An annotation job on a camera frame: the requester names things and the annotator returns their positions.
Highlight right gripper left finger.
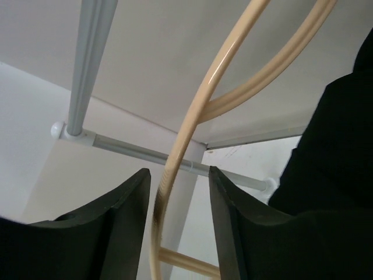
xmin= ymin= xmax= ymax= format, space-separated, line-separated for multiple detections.
xmin=1 ymin=169 xmax=151 ymax=279

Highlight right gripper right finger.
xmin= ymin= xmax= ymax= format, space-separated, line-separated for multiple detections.
xmin=209 ymin=166 xmax=372 ymax=279

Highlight black trousers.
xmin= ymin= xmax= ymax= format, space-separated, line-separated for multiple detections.
xmin=269 ymin=35 xmax=372 ymax=215

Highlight beige plastic hanger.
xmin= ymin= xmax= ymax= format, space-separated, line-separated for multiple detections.
xmin=149 ymin=0 xmax=339 ymax=280

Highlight white clothes rack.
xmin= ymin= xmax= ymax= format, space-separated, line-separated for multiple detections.
xmin=50 ymin=0 xmax=276 ymax=202

